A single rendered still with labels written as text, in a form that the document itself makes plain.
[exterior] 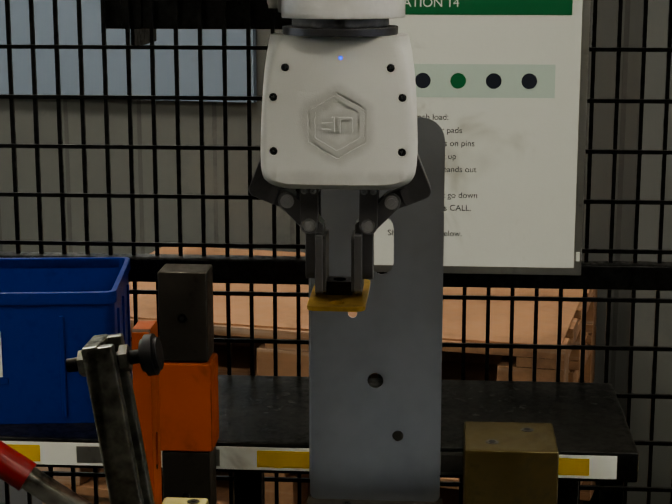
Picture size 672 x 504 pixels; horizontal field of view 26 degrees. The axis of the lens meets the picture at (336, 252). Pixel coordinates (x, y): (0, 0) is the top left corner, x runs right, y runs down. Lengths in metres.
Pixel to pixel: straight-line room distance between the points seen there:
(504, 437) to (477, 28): 0.44
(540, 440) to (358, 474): 0.16
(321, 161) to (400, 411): 0.40
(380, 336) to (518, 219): 0.31
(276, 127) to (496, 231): 0.62
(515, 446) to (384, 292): 0.17
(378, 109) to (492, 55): 0.58
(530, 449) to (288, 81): 0.46
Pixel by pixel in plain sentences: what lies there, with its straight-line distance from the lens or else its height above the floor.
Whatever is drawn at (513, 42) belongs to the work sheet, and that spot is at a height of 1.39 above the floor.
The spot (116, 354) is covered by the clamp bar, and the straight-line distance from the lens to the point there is 1.01.
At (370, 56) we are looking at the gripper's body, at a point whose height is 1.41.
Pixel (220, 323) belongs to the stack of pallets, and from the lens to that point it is 2.80.
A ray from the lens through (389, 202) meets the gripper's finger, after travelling 0.95.
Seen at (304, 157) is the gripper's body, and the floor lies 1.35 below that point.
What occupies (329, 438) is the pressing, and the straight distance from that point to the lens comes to 1.29.
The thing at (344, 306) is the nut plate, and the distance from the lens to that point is 0.94.
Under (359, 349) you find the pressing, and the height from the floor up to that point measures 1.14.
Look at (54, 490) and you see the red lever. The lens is 1.05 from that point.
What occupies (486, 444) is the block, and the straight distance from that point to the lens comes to 1.27.
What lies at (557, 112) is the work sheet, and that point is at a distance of 1.51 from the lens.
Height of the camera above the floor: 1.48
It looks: 12 degrees down
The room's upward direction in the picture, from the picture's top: straight up
